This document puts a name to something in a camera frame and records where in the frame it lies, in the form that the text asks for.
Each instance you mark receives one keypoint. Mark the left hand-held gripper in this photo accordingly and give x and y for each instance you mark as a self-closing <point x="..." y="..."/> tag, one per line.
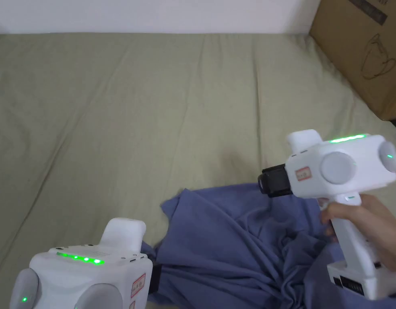
<point x="88" y="273"/>

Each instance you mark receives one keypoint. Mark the person's right hand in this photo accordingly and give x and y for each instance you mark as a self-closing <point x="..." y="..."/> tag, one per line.
<point x="372" y="231"/>

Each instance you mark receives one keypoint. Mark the blue shirt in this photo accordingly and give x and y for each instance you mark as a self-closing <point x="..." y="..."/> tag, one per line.
<point x="236" y="244"/>

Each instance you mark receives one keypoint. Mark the bed with pale green sheet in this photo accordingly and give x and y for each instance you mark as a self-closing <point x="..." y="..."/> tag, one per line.
<point x="120" y="112"/>

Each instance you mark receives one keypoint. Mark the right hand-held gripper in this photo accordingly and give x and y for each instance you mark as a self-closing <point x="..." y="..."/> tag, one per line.
<point x="339" y="173"/>

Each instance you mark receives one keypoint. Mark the brown cardboard carton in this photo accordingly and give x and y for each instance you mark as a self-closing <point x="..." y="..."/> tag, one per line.
<point x="362" y="45"/>

